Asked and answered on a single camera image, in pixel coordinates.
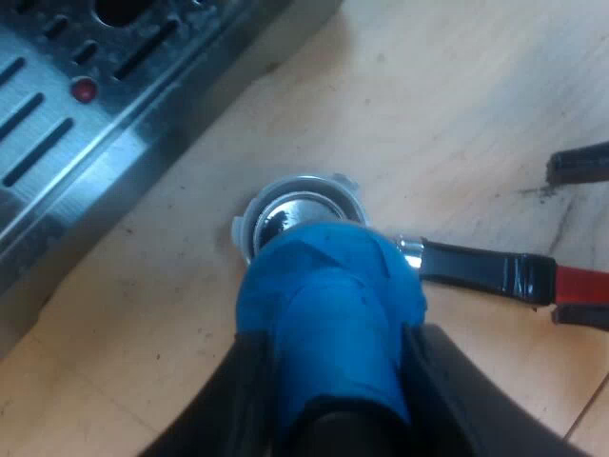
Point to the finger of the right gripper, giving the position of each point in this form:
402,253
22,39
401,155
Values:
583,316
580,166

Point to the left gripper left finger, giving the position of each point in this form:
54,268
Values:
228,404

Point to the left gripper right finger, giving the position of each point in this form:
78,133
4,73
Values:
466,395

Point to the blue tamper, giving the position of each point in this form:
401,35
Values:
328,304

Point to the steel espresso machine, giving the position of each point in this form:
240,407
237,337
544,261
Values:
95,143

